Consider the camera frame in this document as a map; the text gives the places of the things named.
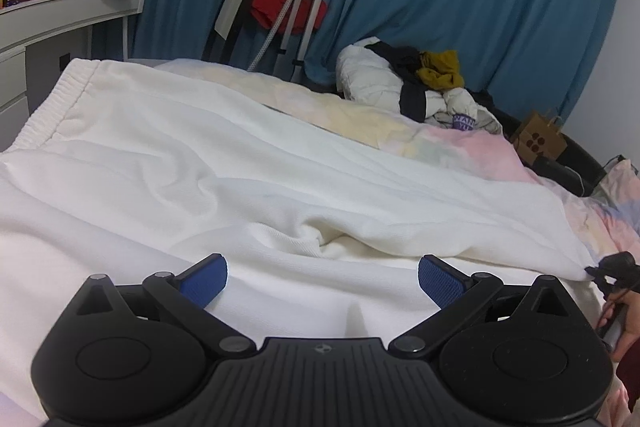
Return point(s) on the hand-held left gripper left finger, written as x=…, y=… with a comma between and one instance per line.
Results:
x=204, y=281

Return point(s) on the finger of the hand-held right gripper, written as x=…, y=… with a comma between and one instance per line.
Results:
x=616, y=269

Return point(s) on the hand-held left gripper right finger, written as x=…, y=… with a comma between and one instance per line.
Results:
x=441, y=282

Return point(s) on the white pants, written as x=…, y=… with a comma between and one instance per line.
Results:
x=210, y=167

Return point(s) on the person's right hand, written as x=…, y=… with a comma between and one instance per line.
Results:
x=627, y=327

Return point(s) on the pastel pillow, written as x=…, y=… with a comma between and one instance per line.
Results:
x=622, y=192

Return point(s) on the pastel tie-dye bedsheet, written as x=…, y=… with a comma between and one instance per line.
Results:
x=570, y=169

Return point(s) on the brown paper bag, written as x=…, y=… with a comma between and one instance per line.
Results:
x=540, y=139

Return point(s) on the white shirt purple print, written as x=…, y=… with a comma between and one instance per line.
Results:
x=470, y=114

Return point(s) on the mustard yellow garment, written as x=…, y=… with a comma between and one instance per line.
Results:
x=441, y=69

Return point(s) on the black garment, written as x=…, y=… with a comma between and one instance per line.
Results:
x=407, y=72

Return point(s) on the white puffer jacket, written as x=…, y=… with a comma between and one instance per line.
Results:
x=370, y=77

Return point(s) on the folded black white treadmill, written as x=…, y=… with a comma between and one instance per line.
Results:
x=235, y=7

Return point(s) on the white dressing desk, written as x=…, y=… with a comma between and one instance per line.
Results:
x=45, y=32

